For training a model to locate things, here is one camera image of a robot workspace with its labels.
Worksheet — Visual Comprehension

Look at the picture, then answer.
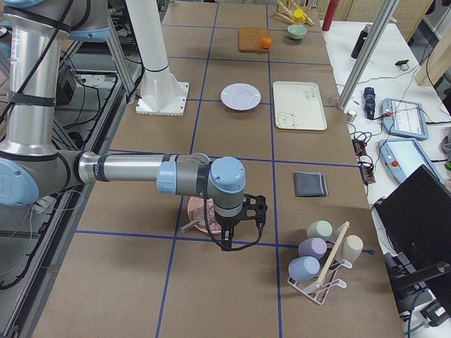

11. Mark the wooden cutting board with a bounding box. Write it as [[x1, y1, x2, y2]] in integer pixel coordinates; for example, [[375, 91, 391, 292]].
[[237, 27, 272, 54]]

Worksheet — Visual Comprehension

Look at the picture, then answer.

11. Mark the cream bear tray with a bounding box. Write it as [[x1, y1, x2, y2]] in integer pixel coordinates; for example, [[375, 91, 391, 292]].
[[273, 81, 327, 131]]

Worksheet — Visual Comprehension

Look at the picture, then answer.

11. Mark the folded dark umbrella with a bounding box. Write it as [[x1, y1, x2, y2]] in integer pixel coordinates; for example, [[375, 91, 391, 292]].
[[364, 87, 376, 120]]

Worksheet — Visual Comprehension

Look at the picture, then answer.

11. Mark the purple pastel cup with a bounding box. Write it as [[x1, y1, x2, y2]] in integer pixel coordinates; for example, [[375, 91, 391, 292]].
[[297, 237, 327, 260]]

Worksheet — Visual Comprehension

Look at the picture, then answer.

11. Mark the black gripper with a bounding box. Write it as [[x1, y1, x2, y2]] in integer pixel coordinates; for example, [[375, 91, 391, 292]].
[[216, 214, 241, 251]]

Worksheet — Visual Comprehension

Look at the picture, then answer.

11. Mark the orange fruit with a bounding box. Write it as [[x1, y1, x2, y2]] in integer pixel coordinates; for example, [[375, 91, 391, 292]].
[[261, 37, 272, 50]]

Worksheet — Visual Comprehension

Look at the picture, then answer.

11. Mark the pink bowl with ice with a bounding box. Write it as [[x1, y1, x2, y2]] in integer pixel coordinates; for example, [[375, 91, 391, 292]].
[[187, 197, 221, 235]]

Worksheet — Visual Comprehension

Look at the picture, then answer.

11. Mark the near teach pendant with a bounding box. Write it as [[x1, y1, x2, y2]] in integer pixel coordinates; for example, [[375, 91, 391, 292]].
[[378, 138, 445, 184]]

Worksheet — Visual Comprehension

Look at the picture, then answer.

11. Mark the white cup rack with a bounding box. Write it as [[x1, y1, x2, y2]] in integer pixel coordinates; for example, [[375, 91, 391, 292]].
[[287, 221, 353, 305]]

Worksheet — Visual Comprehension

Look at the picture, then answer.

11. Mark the black monitor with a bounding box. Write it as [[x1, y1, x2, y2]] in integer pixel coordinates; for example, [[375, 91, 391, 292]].
[[376, 165, 450, 264]]

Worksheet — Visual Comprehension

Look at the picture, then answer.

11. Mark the far teach pendant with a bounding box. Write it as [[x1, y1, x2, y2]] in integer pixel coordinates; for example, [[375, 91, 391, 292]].
[[381, 98, 428, 141]]

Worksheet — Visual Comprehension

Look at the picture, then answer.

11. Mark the yellow cup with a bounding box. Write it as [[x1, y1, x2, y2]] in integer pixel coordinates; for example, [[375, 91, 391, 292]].
[[292, 8, 307, 24]]

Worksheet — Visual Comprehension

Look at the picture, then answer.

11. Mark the beige pastel cup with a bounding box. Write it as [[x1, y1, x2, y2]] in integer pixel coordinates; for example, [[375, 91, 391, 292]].
[[337, 235, 364, 264]]

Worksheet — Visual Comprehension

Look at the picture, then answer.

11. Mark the aluminium frame post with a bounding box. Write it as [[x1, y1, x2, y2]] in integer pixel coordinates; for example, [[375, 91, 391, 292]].
[[336, 0, 399, 111]]

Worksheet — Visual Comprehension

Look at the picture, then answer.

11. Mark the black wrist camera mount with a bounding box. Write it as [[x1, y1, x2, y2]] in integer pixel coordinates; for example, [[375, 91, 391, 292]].
[[241, 194, 268, 228]]

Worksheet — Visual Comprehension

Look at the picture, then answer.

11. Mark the blue pastel cup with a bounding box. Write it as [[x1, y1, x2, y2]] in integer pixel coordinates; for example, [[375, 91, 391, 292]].
[[288, 256, 320, 282]]

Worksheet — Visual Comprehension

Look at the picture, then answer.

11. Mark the metal scoop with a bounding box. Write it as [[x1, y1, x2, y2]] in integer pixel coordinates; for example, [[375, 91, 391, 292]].
[[179, 219, 205, 233]]

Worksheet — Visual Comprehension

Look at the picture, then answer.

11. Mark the green pastel cup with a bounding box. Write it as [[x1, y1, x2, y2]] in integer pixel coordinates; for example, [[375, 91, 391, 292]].
[[307, 220, 333, 241]]

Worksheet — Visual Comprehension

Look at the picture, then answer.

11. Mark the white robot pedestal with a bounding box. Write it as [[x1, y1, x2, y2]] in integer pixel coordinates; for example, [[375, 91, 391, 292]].
[[126, 0, 190, 116]]

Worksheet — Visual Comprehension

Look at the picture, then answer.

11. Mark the black bottle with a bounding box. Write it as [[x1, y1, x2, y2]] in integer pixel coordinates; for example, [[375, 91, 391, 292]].
[[351, 24, 373, 59]]

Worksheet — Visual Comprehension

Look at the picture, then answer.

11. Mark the grey folded cloth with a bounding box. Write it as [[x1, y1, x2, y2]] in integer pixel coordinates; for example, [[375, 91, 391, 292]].
[[293, 172, 328, 197]]

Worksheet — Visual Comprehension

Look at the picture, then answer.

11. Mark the teach pendant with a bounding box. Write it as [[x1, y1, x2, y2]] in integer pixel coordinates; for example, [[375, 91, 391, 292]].
[[378, 138, 445, 184], [381, 98, 428, 141]]

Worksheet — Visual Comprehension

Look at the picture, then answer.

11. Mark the green ceramic bowl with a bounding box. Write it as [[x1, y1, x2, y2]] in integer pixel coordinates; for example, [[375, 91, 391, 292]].
[[287, 24, 308, 40]]

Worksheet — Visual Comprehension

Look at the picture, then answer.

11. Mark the white round plate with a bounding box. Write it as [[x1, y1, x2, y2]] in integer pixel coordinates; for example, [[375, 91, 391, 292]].
[[221, 83, 261, 111]]

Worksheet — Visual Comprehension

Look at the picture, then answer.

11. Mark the red bottle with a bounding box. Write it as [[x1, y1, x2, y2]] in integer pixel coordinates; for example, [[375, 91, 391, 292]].
[[321, 0, 339, 32]]

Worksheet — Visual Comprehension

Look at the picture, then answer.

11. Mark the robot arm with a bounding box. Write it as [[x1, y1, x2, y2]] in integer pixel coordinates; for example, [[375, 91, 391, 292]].
[[1, 1, 246, 251]]

